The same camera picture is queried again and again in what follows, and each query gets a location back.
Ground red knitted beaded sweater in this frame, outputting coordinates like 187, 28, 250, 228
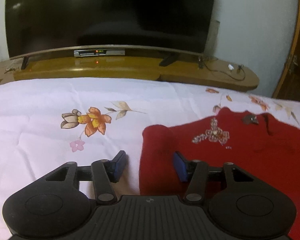
139, 108, 300, 239

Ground white floral bed sheet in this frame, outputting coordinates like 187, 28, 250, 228
0, 78, 300, 239

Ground wooden tv stand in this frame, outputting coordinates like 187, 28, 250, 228
0, 56, 260, 92

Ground silver set-top box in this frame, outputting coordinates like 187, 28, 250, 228
74, 49, 126, 57

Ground black flat screen television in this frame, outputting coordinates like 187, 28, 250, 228
5, 0, 215, 57

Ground black cable on stand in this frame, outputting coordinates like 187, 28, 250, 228
198, 56, 246, 82

